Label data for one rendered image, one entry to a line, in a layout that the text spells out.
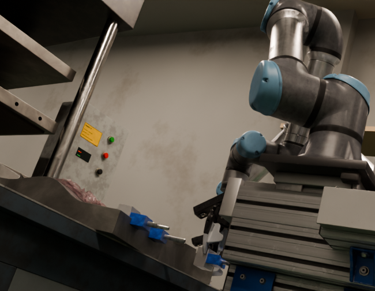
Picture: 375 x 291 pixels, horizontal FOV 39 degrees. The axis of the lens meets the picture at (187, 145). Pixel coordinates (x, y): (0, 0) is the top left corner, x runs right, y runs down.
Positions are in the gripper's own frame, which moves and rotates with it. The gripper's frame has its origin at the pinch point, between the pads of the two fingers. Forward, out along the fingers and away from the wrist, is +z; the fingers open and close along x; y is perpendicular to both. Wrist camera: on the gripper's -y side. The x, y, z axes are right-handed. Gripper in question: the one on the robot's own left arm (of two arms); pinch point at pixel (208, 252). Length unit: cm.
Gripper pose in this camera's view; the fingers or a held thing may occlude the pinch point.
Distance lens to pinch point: 155.7
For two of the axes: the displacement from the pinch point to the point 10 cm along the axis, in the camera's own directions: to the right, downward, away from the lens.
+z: -2.9, 8.9, -3.5
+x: 5.0, 4.5, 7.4
